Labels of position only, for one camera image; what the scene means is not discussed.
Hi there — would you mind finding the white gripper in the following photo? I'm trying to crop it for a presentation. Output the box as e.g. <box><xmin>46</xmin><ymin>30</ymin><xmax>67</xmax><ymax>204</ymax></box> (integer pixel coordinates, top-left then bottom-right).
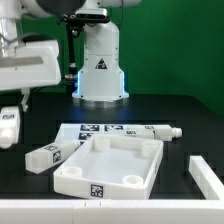
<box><xmin>0</xmin><ymin>40</ymin><xmax>61</xmax><ymax>112</ymax></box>

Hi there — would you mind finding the white desk top tray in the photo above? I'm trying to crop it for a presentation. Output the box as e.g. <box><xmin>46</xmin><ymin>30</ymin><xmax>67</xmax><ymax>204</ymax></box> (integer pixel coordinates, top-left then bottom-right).
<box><xmin>54</xmin><ymin>135</ymin><xmax>164</xmax><ymax>200</ymax></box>

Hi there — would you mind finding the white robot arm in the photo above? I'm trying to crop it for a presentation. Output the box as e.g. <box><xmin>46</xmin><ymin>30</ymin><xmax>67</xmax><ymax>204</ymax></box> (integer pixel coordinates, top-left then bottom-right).
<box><xmin>0</xmin><ymin>0</ymin><xmax>141</xmax><ymax>108</ymax></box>

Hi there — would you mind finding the white L-shaped obstacle fence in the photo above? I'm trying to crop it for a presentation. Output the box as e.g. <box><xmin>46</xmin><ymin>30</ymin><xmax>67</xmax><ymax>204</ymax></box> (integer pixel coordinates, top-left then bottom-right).
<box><xmin>0</xmin><ymin>156</ymin><xmax>224</xmax><ymax>224</ymax></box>

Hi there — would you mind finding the white marker base plate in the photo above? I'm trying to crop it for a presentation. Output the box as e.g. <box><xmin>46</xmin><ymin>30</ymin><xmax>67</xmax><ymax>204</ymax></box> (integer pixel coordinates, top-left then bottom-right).
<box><xmin>55</xmin><ymin>123</ymin><xmax>136</xmax><ymax>142</ymax></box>

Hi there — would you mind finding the black camera on stand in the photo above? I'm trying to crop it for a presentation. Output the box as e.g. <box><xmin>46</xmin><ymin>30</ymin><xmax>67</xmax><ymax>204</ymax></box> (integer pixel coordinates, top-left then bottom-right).
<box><xmin>57</xmin><ymin>8</ymin><xmax>110</xmax><ymax>93</ymax></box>

